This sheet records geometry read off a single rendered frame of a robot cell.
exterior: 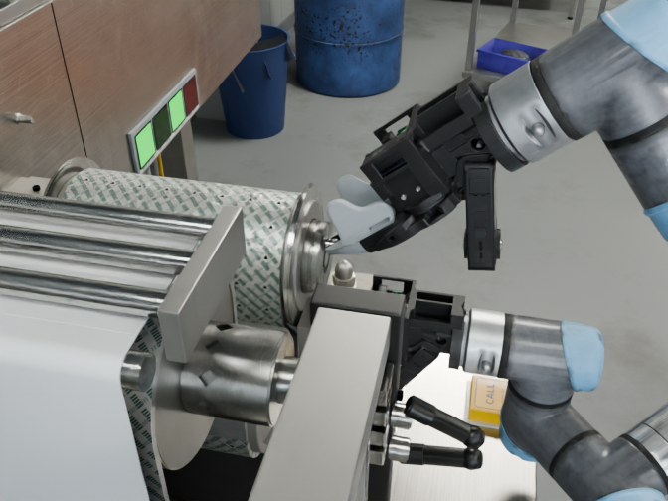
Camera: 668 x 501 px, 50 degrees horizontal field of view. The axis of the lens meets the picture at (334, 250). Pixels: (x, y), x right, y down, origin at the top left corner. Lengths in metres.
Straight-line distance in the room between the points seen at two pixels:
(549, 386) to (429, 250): 2.07
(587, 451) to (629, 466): 0.04
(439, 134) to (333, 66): 3.44
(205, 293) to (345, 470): 0.13
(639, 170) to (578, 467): 0.38
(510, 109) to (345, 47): 3.42
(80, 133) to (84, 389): 0.61
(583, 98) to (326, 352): 0.31
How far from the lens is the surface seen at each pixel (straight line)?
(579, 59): 0.58
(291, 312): 0.70
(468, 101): 0.60
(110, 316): 0.40
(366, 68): 4.06
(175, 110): 1.21
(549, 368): 0.83
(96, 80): 1.00
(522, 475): 1.01
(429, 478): 0.99
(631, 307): 2.80
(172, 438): 0.49
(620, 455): 0.86
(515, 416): 0.90
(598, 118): 0.59
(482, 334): 0.82
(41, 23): 0.89
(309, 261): 0.70
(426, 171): 0.61
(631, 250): 3.09
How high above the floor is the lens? 1.69
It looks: 36 degrees down
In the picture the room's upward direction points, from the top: straight up
